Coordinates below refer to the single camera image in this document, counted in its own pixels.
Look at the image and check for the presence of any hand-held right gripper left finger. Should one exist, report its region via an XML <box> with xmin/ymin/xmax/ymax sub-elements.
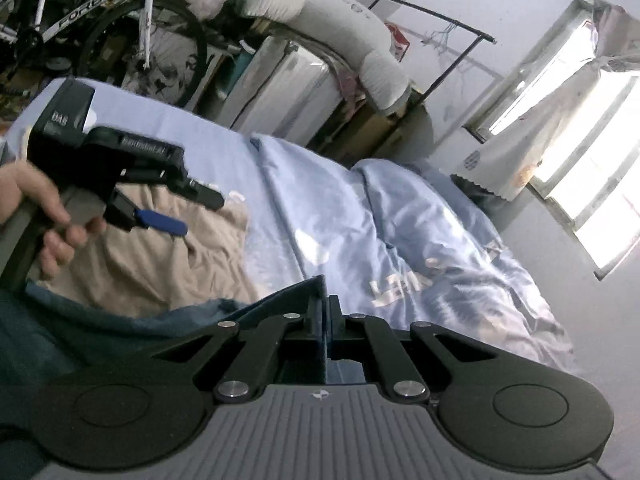
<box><xmin>150</xmin><ymin>296</ymin><xmax>326</xmax><ymax>403</ymax></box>

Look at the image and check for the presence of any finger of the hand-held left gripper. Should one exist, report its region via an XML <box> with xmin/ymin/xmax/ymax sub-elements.
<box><xmin>104</xmin><ymin>189</ymin><xmax>190</xmax><ymax>237</ymax></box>
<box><xmin>167</xmin><ymin>176</ymin><xmax>226</xmax><ymax>212</ymax></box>

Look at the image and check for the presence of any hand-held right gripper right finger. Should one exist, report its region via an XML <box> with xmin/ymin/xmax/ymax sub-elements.
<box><xmin>326</xmin><ymin>296</ymin><xmax>501</xmax><ymax>403</ymax></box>

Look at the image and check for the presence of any beige garment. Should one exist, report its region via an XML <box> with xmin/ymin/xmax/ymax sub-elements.
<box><xmin>30</xmin><ymin>182</ymin><xmax>261</xmax><ymax>318</ymax></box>

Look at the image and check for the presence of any dark blue garment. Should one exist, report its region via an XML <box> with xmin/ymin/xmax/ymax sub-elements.
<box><xmin>0</xmin><ymin>275</ymin><xmax>368</xmax><ymax>480</ymax></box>

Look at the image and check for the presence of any black clothes rack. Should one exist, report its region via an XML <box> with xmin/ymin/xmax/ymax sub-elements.
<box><xmin>369</xmin><ymin>0</ymin><xmax>498</xmax><ymax>106</ymax></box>

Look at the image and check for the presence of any person's left hand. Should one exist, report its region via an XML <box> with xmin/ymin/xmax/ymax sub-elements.
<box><xmin>0</xmin><ymin>162</ymin><xmax>108</xmax><ymax>281</ymax></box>

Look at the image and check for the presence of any light blue printed quilt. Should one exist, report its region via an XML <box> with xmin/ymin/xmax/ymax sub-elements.
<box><xmin>250</xmin><ymin>132</ymin><xmax>576</xmax><ymax>376</ymax></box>

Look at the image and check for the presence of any white wrapped appliance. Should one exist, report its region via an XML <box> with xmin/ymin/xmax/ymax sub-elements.
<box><xmin>220</xmin><ymin>35</ymin><xmax>346</xmax><ymax>151</ymax></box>

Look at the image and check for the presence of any teal plastic bin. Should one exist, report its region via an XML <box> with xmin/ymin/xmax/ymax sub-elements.
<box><xmin>235</xmin><ymin>50</ymin><xmax>256</xmax><ymax>81</ymax></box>

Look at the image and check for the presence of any white black bicycle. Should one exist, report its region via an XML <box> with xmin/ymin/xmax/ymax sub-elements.
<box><xmin>0</xmin><ymin>0</ymin><xmax>208</xmax><ymax>111</ymax></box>

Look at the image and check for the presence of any pink brown cloth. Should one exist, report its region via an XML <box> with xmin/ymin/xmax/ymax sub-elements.
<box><xmin>280</xmin><ymin>30</ymin><xmax>371</xmax><ymax>111</ymax></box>

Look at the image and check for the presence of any cardboard box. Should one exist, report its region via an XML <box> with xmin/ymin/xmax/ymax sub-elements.
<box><xmin>310</xmin><ymin>100</ymin><xmax>433</xmax><ymax>166</ymax></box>

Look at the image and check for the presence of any grey white plush pillow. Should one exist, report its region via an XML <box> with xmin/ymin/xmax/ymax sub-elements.
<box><xmin>232</xmin><ymin>0</ymin><xmax>412</xmax><ymax>116</ymax></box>

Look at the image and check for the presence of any printed white curtain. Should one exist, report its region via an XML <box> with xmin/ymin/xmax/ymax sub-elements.
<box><xmin>452</xmin><ymin>2</ymin><xmax>640</xmax><ymax>201</ymax></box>

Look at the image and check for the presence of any red plastic bag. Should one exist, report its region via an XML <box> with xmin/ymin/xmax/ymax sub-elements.
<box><xmin>384</xmin><ymin>21</ymin><xmax>411</xmax><ymax>61</ymax></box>

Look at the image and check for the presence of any barred window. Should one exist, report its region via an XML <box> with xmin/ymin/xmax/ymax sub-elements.
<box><xmin>462</xmin><ymin>0</ymin><xmax>640</xmax><ymax>281</ymax></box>

